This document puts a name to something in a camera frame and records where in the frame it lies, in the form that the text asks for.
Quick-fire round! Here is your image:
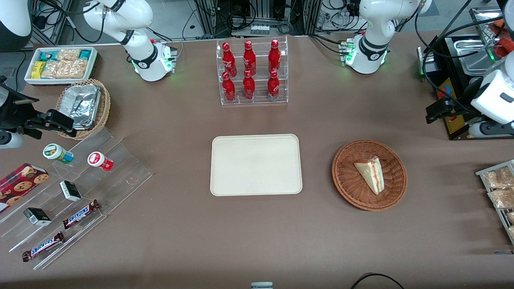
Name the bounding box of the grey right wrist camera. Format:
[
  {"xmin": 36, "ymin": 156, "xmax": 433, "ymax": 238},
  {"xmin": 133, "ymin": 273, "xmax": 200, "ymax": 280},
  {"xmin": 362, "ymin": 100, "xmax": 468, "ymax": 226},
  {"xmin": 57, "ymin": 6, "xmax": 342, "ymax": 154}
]
[{"xmin": 0, "ymin": 130, "xmax": 25, "ymax": 150}]

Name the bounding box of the black floor cable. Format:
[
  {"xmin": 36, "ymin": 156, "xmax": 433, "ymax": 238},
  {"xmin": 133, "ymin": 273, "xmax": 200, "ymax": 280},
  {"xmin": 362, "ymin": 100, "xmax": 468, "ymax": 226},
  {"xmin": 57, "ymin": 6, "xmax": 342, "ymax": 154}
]
[{"xmin": 350, "ymin": 272, "xmax": 406, "ymax": 289}]

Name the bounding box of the cream rectangular tray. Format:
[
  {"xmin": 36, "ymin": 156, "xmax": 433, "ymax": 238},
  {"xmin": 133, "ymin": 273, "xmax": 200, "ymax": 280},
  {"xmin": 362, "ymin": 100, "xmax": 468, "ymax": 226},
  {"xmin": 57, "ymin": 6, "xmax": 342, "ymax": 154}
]
[{"xmin": 210, "ymin": 134, "xmax": 303, "ymax": 197}]

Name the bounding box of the clear bag of snacks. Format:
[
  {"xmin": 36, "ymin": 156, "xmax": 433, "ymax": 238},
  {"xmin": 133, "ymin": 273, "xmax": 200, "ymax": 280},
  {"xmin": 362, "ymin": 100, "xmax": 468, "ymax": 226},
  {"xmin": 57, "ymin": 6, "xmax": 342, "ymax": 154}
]
[
  {"xmin": 483, "ymin": 167, "xmax": 514, "ymax": 190},
  {"xmin": 487, "ymin": 188, "xmax": 514, "ymax": 210}
]

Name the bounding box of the clear acrylic bottle rack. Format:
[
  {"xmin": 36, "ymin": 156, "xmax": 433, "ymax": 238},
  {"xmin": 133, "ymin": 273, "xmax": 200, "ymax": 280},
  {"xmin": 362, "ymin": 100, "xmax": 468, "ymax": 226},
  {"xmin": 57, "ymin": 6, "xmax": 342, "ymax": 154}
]
[{"xmin": 216, "ymin": 35, "xmax": 289, "ymax": 106}]

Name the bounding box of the white rectangular snack bin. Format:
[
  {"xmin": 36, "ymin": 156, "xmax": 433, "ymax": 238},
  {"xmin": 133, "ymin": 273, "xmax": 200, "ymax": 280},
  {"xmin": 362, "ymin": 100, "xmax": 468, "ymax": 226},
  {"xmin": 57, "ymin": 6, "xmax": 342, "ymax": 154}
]
[{"xmin": 24, "ymin": 47, "xmax": 98, "ymax": 86}]

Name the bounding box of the clear acrylic stepped stand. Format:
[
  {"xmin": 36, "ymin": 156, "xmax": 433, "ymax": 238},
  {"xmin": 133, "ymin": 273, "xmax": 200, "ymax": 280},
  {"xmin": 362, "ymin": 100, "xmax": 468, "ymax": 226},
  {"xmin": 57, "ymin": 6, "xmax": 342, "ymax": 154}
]
[{"xmin": 0, "ymin": 126, "xmax": 153, "ymax": 271}]

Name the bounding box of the light wicker basket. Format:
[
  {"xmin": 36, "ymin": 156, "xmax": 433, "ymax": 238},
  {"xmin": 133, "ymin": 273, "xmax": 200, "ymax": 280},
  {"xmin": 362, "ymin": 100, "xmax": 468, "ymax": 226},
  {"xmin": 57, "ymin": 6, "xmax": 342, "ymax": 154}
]
[{"xmin": 55, "ymin": 78, "xmax": 111, "ymax": 140}]

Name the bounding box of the stainless steel tray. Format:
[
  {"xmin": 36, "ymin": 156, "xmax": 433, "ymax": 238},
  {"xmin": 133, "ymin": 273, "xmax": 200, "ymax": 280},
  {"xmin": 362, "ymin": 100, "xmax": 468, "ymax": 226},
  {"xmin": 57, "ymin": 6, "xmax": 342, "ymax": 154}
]
[
  {"xmin": 469, "ymin": 7, "xmax": 508, "ymax": 46},
  {"xmin": 453, "ymin": 39, "xmax": 498, "ymax": 77}
]

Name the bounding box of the small black carton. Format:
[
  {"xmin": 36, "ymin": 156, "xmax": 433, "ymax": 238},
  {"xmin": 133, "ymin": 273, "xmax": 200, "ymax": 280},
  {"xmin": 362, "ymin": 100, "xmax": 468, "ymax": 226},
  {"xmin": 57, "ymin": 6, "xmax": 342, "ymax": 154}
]
[
  {"xmin": 59, "ymin": 180, "xmax": 82, "ymax": 202},
  {"xmin": 23, "ymin": 207, "xmax": 52, "ymax": 226}
]

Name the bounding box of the clear bag of crackers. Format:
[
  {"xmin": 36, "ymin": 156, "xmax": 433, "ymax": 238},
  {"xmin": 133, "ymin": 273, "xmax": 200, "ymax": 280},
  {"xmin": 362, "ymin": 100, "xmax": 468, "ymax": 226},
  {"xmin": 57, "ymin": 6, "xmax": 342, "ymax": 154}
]
[{"xmin": 40, "ymin": 49, "xmax": 89, "ymax": 79}]

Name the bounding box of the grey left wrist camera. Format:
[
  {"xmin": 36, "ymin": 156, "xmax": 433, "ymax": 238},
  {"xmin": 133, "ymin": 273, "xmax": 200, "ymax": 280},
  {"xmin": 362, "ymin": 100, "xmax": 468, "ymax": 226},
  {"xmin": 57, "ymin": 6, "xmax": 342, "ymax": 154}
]
[{"xmin": 468, "ymin": 121, "xmax": 514, "ymax": 139}]

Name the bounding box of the Snickers chocolate bar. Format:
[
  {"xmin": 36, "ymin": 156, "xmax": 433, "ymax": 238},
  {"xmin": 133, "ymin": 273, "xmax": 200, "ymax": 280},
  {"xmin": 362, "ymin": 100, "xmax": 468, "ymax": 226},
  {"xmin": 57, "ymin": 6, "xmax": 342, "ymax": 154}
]
[
  {"xmin": 22, "ymin": 231, "xmax": 66, "ymax": 263},
  {"xmin": 62, "ymin": 199, "xmax": 101, "ymax": 230}
]

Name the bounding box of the red soda bottle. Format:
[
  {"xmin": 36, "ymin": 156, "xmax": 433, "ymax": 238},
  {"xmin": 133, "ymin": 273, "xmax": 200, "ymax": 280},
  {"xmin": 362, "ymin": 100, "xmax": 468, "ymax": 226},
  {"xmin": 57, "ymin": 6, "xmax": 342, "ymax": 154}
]
[
  {"xmin": 268, "ymin": 39, "xmax": 281, "ymax": 75},
  {"xmin": 242, "ymin": 70, "xmax": 256, "ymax": 101},
  {"xmin": 222, "ymin": 42, "xmax": 238, "ymax": 78},
  {"xmin": 267, "ymin": 69, "xmax": 281, "ymax": 100},
  {"xmin": 222, "ymin": 71, "xmax": 237, "ymax": 102},
  {"xmin": 243, "ymin": 41, "xmax": 257, "ymax": 76}
]

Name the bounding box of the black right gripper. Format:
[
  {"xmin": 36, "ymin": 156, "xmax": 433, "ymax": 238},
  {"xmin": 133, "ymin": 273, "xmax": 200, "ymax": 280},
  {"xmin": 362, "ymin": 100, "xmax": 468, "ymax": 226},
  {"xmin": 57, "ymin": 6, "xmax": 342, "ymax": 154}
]
[{"xmin": 0, "ymin": 76, "xmax": 78, "ymax": 140}]

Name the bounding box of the green lidded yogurt cup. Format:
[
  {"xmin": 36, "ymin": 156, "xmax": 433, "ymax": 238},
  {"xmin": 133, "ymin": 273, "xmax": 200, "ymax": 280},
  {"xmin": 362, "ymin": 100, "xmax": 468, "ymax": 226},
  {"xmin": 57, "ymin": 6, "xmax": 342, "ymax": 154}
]
[{"xmin": 43, "ymin": 143, "xmax": 74, "ymax": 165}]

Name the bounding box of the red lidded yogurt cup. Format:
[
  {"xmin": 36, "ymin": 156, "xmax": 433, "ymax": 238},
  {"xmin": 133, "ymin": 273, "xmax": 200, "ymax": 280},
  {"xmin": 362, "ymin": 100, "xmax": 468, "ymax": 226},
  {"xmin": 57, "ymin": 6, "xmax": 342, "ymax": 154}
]
[{"xmin": 87, "ymin": 151, "xmax": 114, "ymax": 172}]

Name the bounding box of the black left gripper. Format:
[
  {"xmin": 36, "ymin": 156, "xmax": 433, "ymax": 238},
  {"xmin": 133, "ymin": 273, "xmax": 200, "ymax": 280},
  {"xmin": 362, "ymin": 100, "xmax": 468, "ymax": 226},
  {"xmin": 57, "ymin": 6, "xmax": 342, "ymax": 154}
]
[{"xmin": 426, "ymin": 80, "xmax": 487, "ymax": 124}]

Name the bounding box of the silver foil container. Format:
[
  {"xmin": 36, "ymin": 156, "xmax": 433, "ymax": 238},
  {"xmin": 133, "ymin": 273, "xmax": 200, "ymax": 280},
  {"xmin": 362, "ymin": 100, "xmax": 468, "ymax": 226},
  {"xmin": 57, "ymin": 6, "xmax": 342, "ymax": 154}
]
[{"xmin": 67, "ymin": 83, "xmax": 102, "ymax": 130}]

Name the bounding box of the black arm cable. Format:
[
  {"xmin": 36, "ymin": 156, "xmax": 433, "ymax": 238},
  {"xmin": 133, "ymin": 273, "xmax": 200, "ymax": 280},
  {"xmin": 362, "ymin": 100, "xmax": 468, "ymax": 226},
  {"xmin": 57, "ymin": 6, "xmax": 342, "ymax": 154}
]
[{"xmin": 415, "ymin": 0, "xmax": 514, "ymax": 118}]

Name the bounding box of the round brown wicker basket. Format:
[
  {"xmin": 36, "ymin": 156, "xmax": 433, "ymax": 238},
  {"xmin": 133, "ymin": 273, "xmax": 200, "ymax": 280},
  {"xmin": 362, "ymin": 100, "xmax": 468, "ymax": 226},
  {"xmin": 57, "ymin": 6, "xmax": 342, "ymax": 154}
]
[{"xmin": 331, "ymin": 139, "xmax": 408, "ymax": 212}]

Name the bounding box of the tray of packaged snacks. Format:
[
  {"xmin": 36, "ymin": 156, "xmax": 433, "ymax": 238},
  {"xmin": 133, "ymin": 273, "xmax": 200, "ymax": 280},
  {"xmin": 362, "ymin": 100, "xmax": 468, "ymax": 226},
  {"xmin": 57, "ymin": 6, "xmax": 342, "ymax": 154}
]
[{"xmin": 475, "ymin": 159, "xmax": 514, "ymax": 246}]

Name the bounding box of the red cookie box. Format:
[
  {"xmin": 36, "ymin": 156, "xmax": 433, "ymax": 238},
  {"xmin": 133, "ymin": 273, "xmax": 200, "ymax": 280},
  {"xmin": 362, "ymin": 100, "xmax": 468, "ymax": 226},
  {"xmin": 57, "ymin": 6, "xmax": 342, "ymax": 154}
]
[{"xmin": 0, "ymin": 163, "xmax": 50, "ymax": 214}]

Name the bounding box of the triangular sandwich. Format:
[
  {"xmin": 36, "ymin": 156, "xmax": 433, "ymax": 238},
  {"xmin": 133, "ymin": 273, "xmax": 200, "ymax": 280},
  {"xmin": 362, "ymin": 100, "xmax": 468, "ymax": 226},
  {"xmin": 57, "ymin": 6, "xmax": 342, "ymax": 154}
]
[{"xmin": 354, "ymin": 156, "xmax": 385, "ymax": 195}]

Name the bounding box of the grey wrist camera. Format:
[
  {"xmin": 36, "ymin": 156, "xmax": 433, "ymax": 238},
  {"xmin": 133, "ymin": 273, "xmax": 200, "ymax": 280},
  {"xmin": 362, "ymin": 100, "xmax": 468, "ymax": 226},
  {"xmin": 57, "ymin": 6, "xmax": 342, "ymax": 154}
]
[
  {"xmin": 0, "ymin": 130, "xmax": 25, "ymax": 150},
  {"xmin": 468, "ymin": 121, "xmax": 514, "ymax": 139}
]

